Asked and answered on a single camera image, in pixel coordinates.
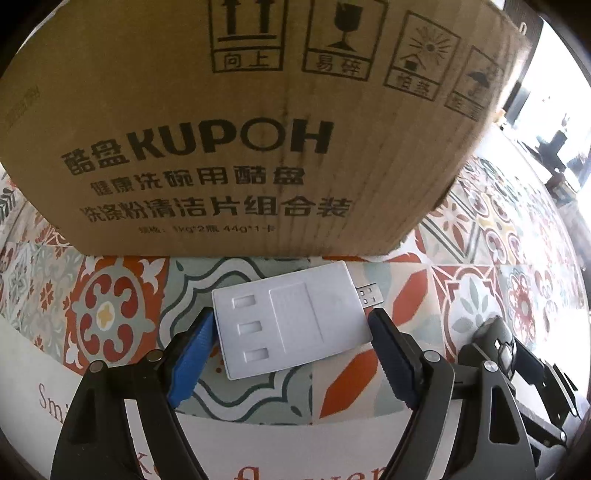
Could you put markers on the patterned white tablecloth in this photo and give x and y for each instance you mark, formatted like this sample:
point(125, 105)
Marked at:
point(115, 314)

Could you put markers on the white usb hub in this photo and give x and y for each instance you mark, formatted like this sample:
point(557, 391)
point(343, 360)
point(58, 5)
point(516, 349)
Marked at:
point(300, 318)

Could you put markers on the brown cardboard box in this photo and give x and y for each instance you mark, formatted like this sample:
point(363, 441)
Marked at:
point(231, 115)

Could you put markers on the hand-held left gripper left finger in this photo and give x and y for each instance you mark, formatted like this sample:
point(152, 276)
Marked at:
point(189, 364)

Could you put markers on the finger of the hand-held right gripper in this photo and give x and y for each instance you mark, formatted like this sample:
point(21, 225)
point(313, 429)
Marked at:
point(540, 429)
point(531, 364)

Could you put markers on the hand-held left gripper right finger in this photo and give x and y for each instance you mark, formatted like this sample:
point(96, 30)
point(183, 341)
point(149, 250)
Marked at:
point(392, 364)

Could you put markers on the dark side chair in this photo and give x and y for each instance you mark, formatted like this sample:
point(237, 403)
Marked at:
point(565, 189)

